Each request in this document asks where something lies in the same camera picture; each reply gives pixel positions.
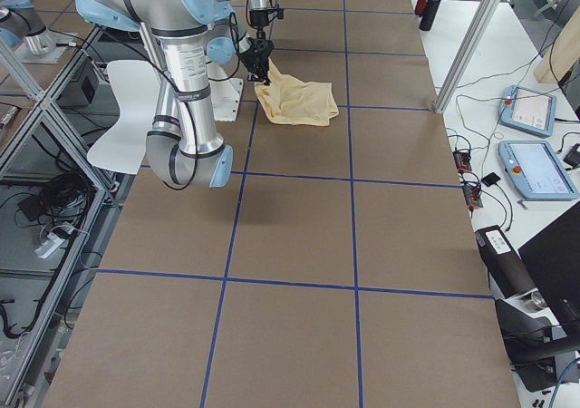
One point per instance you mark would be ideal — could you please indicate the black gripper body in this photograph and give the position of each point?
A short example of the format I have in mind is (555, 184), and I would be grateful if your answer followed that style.
(258, 54)
(259, 18)

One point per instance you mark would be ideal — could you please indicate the beige long-sleeve printed shirt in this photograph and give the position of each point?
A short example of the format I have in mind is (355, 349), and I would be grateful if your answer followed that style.
(290, 101)

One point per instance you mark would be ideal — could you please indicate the white plastic chair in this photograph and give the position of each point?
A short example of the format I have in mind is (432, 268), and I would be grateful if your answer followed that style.
(136, 87)

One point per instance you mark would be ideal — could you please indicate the black water bottle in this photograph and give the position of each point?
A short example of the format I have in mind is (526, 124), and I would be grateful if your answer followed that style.
(429, 14)

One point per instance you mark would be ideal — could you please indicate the far teach pendant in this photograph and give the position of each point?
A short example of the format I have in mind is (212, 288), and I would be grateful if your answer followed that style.
(529, 111)

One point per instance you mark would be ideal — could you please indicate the teach pendant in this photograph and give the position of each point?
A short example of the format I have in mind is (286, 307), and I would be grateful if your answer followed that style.
(529, 111)
(535, 171)

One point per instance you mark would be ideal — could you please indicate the near teach pendant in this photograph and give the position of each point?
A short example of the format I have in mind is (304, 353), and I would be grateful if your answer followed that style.
(535, 171)

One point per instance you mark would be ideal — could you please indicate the brown cylinder with label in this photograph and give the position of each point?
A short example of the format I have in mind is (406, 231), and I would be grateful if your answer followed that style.
(503, 262)

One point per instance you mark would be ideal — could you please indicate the black monitor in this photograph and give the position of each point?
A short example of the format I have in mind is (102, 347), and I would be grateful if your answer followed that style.
(551, 258)

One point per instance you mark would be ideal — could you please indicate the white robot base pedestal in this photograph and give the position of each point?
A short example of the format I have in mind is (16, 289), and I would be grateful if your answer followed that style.
(225, 93)

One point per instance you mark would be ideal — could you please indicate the aluminium frame post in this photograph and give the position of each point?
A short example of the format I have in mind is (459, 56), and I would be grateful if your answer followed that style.
(467, 48)

